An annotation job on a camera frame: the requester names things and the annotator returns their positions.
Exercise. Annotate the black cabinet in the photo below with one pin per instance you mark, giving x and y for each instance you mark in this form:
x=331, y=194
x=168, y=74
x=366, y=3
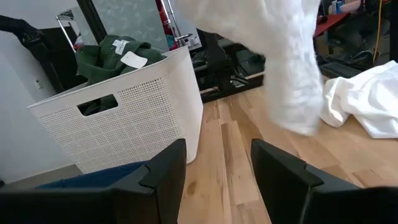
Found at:
x=56, y=68

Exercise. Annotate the frosted leaf-pattern panel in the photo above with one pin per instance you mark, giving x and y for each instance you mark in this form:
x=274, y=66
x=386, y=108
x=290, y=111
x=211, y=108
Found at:
x=133, y=18

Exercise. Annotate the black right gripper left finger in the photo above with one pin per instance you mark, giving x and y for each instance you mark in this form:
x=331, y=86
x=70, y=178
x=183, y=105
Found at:
x=164, y=174

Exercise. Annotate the white smooth cloth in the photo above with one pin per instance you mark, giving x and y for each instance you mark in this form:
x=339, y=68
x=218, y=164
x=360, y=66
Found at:
x=373, y=99

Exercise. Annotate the blue cloth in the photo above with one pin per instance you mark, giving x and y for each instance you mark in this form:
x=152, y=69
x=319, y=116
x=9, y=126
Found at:
x=93, y=179

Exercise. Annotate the dark green garment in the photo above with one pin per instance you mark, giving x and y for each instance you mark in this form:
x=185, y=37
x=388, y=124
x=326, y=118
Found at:
x=99, y=59

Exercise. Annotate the white perforated laundry basket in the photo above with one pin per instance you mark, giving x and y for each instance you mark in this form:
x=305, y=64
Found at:
x=140, y=124

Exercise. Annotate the black pedestal stand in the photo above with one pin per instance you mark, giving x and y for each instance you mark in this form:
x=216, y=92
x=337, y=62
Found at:
x=217, y=62

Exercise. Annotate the white paper hang tag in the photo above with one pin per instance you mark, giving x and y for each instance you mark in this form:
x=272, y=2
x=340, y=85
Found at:
x=133, y=59

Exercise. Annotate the red mat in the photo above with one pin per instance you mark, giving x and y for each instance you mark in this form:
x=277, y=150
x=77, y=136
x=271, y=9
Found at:
x=329, y=21

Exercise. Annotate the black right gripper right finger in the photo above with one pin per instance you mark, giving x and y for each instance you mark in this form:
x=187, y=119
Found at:
x=280, y=180

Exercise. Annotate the pink container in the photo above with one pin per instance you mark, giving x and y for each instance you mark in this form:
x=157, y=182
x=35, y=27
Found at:
x=351, y=6

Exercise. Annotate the white wall outlet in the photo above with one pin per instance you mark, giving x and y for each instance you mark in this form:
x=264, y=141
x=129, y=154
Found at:
x=38, y=84

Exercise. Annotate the white blue bottle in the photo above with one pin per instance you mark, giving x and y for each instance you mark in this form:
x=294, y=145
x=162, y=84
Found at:
x=334, y=7

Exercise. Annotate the white textured garment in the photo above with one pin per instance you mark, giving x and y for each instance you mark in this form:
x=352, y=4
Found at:
x=289, y=77

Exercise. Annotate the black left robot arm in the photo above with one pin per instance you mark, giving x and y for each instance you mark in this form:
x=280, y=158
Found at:
x=18, y=28

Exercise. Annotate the black slanted pole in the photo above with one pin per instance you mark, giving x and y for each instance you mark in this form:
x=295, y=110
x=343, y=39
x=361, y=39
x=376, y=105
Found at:
x=91, y=18

